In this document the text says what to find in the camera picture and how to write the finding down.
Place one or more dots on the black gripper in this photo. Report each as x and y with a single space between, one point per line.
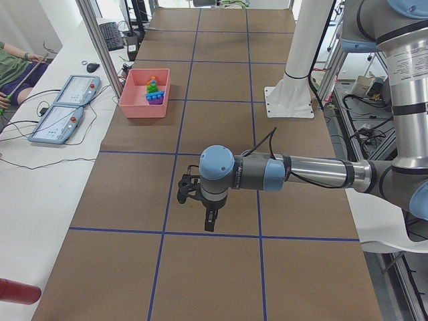
212 204

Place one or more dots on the purple toy block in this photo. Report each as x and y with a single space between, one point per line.
158 101

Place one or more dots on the long blue toy block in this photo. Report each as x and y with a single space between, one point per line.
159 94

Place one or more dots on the orange toy block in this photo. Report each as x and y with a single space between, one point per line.
152 80

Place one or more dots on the green toy block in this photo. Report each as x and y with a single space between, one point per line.
152 87

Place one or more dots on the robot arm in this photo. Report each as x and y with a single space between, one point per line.
231 55

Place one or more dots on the pink plastic box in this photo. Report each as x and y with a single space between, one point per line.
133 102

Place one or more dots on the lower teach pendant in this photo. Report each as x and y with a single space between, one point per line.
57 124

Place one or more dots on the teach pendant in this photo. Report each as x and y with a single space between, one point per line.
57 124
78 90

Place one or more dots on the upper teach pendant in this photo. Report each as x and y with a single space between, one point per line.
78 90

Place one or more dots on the black computer mouse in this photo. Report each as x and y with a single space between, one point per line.
92 67

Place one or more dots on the black keyboard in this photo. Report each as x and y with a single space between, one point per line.
111 35

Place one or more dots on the red cylinder bottle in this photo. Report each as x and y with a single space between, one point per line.
19 293

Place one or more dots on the seated person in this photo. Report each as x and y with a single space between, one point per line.
20 72

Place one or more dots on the aluminium frame post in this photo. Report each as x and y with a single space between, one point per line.
89 18

